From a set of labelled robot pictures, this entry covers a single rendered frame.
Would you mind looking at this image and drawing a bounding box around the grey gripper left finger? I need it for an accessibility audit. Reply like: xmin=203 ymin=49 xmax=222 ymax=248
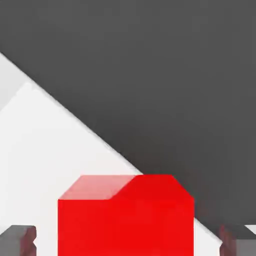
xmin=0 ymin=224 xmax=38 ymax=256

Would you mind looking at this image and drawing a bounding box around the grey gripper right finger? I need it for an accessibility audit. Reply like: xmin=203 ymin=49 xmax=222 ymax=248
xmin=218 ymin=223 xmax=256 ymax=256

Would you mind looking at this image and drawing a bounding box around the small red cube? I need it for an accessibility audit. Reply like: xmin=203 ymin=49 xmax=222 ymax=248
xmin=57 ymin=174 xmax=195 ymax=256

